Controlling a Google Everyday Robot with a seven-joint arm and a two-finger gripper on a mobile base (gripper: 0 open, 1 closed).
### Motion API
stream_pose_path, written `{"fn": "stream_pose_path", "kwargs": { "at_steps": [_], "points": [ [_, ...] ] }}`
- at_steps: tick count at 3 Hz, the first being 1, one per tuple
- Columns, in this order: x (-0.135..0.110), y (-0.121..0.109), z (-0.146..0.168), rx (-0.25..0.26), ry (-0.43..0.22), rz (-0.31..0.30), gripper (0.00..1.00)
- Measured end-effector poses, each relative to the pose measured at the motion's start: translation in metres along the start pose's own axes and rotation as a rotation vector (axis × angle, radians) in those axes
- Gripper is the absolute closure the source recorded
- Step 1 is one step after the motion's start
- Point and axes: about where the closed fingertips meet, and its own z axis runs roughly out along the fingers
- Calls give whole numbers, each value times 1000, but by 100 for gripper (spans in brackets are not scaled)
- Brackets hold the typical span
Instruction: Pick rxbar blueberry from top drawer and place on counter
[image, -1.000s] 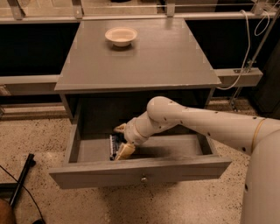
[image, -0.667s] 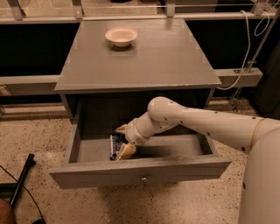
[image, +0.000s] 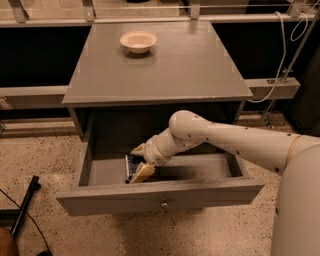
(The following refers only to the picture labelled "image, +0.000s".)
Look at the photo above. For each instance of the grey open top drawer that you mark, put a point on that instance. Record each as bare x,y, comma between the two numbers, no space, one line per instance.
202,177

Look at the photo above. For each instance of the round metal drawer knob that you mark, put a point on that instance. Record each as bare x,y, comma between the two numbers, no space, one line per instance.
164,205

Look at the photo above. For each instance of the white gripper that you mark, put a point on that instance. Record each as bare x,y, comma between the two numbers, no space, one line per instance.
151,152

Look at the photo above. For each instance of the white ceramic bowl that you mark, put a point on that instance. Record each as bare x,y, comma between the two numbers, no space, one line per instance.
138,42

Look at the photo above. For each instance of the grey wooden cabinet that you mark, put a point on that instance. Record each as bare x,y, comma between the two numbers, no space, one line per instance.
188,68

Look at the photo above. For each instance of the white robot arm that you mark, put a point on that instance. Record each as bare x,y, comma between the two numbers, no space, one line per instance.
295,157

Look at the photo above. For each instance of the black metal stand leg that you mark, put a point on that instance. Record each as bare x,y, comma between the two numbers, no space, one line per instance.
14,218

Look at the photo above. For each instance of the brown rounded object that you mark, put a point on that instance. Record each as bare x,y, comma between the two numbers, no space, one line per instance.
7,243

